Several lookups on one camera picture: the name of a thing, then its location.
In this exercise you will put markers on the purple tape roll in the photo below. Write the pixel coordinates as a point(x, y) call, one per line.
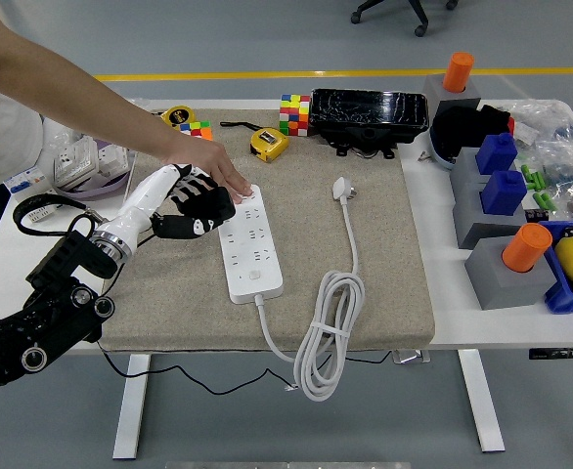
point(96, 188)

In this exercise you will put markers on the stickerless rubik's cube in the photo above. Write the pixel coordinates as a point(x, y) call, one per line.
point(295, 117)

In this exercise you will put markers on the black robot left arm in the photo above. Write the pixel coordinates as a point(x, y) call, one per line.
point(17, 342)

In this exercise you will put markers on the white circuit breaker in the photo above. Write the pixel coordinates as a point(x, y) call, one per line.
point(22, 183)

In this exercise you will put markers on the orange cylinder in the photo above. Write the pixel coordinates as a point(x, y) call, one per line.
point(457, 73)
point(526, 249)

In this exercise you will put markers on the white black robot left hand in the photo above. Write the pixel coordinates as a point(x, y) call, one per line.
point(145, 195)

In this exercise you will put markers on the clear bag of blue parts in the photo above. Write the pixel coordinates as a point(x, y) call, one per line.
point(562, 171)

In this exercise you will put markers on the black office chair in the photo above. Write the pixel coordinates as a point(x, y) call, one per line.
point(416, 12)

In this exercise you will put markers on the white blue bowl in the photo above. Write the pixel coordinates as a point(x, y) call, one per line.
point(440, 156)

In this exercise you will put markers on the silver metal bracket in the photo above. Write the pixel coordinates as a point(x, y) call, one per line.
point(411, 356)

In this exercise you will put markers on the green peg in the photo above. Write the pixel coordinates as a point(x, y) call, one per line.
point(541, 201)
point(540, 180)
point(527, 177)
point(549, 201)

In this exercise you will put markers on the white-edged rubik's cube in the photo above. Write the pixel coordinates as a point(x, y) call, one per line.
point(197, 131)

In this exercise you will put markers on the black strip under table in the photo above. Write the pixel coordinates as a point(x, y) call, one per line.
point(560, 353)

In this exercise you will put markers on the person's hand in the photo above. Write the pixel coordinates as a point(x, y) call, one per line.
point(215, 163)

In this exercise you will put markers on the grey base block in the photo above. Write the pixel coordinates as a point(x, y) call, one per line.
point(467, 215)
point(465, 168)

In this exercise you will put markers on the clear bag of small parts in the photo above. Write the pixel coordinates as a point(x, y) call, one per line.
point(545, 119)

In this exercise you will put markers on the beige fabric mat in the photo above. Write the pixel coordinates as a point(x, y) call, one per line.
point(389, 293)

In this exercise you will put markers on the blue plastic bin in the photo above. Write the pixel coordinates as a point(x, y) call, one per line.
point(560, 298)

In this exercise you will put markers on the white wall socket panel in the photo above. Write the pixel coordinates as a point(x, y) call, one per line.
point(113, 158)

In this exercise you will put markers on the small metal clip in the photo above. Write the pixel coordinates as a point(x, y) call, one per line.
point(424, 156)

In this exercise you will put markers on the black cloth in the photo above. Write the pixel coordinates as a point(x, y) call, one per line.
point(462, 129)

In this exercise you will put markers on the yellow tape measure round label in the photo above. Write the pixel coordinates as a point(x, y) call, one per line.
point(178, 116)

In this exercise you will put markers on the black device cracked screen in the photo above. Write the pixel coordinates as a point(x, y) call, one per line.
point(365, 110)

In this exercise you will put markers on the small black circuit board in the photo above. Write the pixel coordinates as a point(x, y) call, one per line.
point(537, 215)

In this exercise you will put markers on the white table leg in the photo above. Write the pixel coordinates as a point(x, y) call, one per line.
point(132, 410)
point(482, 405)

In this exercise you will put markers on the grey block with hole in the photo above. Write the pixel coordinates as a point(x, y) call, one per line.
point(501, 288)
point(433, 90)

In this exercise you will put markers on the person's torso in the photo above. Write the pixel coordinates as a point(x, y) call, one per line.
point(3, 141)

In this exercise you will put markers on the blue block with knob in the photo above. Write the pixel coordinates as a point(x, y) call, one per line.
point(504, 193)
point(497, 154)

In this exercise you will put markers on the clear bag of metal nuts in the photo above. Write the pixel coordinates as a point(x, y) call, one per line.
point(61, 137)

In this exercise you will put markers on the person's forearm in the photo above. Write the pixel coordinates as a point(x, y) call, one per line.
point(71, 90)

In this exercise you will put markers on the white wall socket box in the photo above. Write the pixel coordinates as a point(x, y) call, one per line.
point(75, 163)

